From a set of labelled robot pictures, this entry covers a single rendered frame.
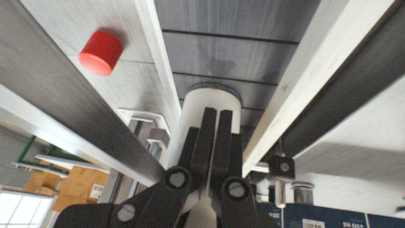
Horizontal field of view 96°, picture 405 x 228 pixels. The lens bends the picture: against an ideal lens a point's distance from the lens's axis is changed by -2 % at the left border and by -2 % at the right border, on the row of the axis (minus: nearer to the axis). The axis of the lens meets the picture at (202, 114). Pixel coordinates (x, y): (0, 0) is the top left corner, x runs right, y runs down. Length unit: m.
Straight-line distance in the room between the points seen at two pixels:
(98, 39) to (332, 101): 0.24
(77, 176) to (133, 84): 1.79
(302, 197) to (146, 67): 0.37
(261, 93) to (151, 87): 0.16
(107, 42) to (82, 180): 1.81
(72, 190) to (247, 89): 1.93
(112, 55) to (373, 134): 0.27
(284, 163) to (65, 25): 0.29
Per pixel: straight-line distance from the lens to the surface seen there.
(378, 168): 0.35
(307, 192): 0.46
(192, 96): 0.15
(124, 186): 0.34
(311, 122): 0.26
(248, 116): 0.19
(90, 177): 1.95
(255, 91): 0.16
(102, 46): 0.22
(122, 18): 0.21
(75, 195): 1.99
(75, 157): 2.08
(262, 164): 0.26
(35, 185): 4.53
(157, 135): 0.26
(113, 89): 0.32
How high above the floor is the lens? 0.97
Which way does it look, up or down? 28 degrees down
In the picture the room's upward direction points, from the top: 169 degrees counter-clockwise
